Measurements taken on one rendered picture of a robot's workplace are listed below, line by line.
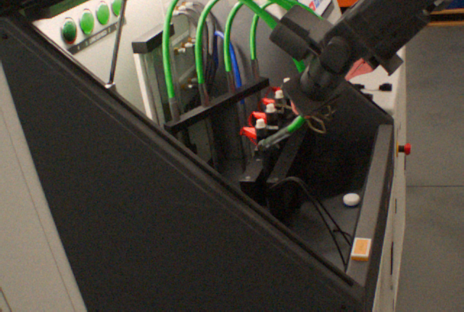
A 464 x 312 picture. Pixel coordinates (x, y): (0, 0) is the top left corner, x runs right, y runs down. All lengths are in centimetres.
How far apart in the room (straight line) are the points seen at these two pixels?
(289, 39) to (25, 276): 78
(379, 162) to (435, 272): 121
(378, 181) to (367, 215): 13
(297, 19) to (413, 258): 181
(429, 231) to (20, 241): 194
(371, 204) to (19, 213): 71
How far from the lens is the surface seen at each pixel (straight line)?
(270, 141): 103
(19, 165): 104
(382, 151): 131
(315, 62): 80
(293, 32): 79
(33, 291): 127
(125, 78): 119
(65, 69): 86
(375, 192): 116
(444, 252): 252
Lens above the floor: 158
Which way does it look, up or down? 26 degrees down
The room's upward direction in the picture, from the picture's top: 9 degrees counter-clockwise
